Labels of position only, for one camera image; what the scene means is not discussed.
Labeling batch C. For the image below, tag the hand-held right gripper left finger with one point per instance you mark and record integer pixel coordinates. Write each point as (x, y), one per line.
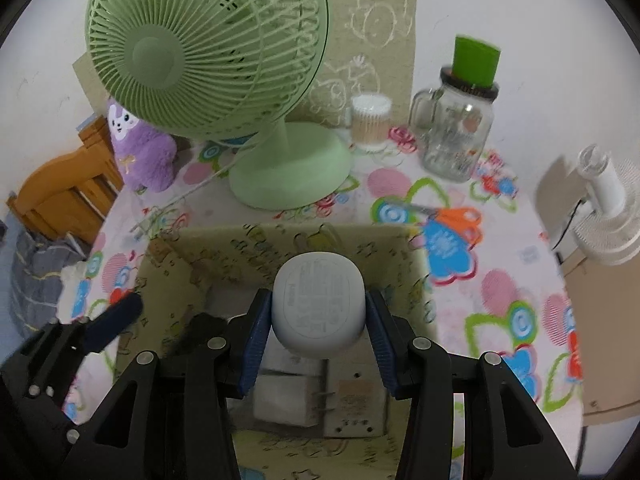
(255, 345)

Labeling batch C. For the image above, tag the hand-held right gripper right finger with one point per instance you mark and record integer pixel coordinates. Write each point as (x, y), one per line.
(382, 345)

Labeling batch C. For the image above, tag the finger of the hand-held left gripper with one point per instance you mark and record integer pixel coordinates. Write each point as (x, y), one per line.
(42, 400)
(112, 322)

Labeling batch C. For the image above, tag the small grey rectangular device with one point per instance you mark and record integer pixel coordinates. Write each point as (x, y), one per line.
(355, 400)

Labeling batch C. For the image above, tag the clear plastic box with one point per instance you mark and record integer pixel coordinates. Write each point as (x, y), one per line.
(285, 400)

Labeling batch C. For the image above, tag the white rounded plastic case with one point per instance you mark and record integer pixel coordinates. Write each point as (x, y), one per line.
(320, 305)

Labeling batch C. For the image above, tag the beige printed fabric storage box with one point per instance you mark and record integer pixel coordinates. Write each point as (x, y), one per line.
(210, 255)

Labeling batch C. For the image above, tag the white cloth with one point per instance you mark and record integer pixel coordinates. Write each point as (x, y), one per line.
(75, 271)

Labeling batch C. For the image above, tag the grey plaid blanket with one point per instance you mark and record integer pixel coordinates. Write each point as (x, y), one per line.
(35, 285)

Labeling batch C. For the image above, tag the wooden chair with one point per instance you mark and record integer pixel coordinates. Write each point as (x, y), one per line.
(55, 185)

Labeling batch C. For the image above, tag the floral tablecloth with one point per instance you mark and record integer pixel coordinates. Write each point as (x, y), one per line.
(395, 185)

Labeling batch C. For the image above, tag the purple plush toy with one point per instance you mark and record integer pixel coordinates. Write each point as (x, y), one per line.
(145, 155)

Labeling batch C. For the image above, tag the cotton swab container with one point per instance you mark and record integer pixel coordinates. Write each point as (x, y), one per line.
(370, 125)

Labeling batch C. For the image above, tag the glass jar mug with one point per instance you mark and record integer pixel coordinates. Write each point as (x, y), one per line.
(455, 135)

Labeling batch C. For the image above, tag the cardboard box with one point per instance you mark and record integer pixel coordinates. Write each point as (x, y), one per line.
(605, 340)

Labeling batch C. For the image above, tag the small white fan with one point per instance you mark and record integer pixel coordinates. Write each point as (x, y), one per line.
(607, 215)

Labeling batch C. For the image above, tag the green desk fan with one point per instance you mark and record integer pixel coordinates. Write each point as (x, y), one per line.
(150, 57)

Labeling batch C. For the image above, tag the green plastic cup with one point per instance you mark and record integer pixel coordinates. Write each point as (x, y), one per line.
(476, 62)

